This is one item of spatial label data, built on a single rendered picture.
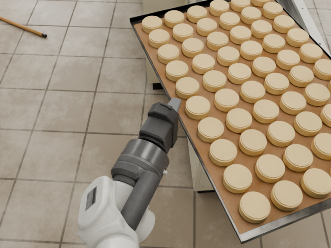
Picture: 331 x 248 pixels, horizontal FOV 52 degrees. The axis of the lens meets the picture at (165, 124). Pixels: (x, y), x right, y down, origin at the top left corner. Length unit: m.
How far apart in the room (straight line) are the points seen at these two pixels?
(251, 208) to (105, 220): 0.24
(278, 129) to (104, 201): 0.36
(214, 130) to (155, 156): 0.13
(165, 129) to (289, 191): 0.24
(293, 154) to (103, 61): 1.77
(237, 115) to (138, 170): 0.23
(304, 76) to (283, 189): 0.28
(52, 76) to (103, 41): 0.43
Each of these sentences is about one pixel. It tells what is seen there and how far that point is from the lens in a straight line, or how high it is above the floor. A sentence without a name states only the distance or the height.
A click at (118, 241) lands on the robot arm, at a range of 0.50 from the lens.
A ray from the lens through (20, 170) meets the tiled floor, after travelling 1.90.
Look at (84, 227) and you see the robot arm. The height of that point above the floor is 1.06.
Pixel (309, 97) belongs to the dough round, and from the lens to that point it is 0.76.
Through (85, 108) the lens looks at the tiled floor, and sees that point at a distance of 2.03.
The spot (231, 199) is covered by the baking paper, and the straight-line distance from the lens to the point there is 0.61.
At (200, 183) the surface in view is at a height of 0.17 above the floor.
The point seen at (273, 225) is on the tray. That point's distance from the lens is 0.61.
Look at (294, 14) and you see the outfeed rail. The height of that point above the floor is 0.87.
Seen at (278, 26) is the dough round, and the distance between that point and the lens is 0.91.
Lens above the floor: 1.55
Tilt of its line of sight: 54 degrees down
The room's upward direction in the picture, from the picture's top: straight up
